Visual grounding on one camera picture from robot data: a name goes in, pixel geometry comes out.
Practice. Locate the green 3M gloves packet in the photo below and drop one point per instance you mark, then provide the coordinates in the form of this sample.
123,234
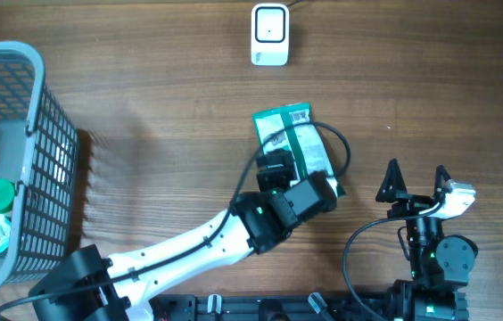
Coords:
304,142

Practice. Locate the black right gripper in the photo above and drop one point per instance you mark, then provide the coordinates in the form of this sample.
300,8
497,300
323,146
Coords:
410,203

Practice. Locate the white barcode scanner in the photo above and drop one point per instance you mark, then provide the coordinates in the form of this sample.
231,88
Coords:
270,26

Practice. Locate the grey plastic mesh basket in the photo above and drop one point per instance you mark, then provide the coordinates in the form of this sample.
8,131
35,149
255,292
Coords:
39,148

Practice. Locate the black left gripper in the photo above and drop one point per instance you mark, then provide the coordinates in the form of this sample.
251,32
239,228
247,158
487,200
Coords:
288,176

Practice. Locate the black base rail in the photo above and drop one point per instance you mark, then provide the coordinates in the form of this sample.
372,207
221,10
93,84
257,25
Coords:
187,307

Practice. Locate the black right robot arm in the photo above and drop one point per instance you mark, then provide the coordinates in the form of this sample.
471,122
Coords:
440,264

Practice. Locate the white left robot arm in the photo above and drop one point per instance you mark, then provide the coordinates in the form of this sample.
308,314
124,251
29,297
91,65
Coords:
88,287

